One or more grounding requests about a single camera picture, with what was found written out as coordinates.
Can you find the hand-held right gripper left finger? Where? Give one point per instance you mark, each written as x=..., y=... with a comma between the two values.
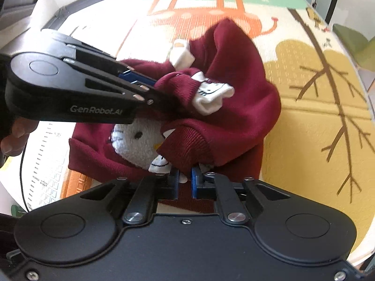
x=175, y=185

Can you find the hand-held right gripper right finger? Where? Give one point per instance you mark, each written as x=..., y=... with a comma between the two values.
x=194, y=185

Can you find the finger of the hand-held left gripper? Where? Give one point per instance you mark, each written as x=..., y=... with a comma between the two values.
x=143, y=82
x=129, y=74

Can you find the maroon sweater with white collar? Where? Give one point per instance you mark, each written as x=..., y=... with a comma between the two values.
x=234, y=73

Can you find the person's left hand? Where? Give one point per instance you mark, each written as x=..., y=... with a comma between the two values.
x=16, y=142

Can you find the printed foam play mat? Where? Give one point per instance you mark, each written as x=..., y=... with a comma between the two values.
x=307, y=123

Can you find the green chair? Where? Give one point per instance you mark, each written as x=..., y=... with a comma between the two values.
x=354, y=44

